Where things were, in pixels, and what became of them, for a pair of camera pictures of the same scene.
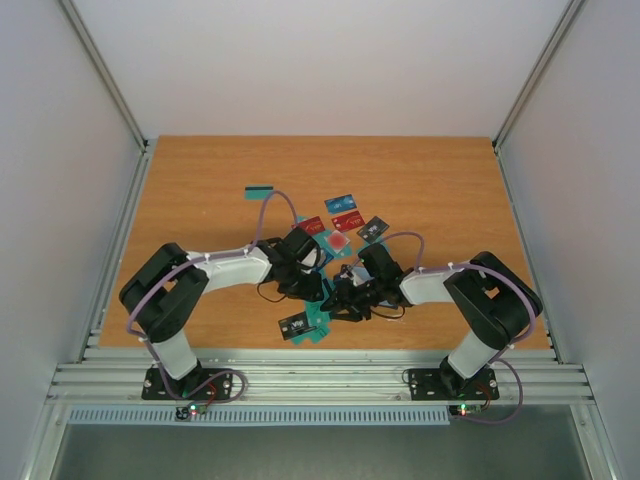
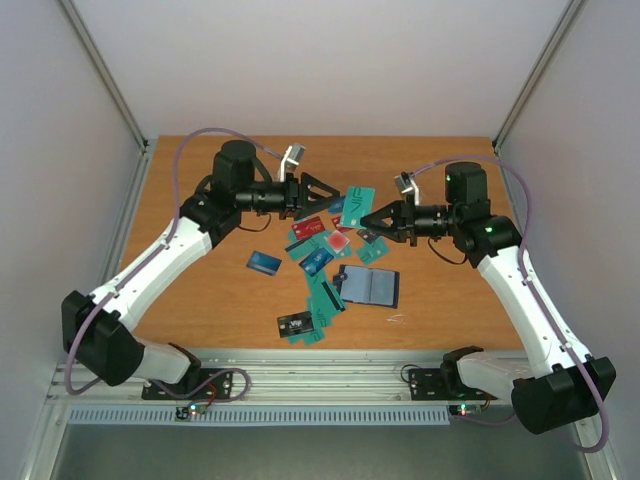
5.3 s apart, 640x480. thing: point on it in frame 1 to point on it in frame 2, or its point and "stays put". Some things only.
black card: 294,325 stays put
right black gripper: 353,298 to 408,222
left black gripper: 310,293 to 296,195
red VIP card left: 312,225 stays put
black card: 373,230 stays put
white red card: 337,241 stays put
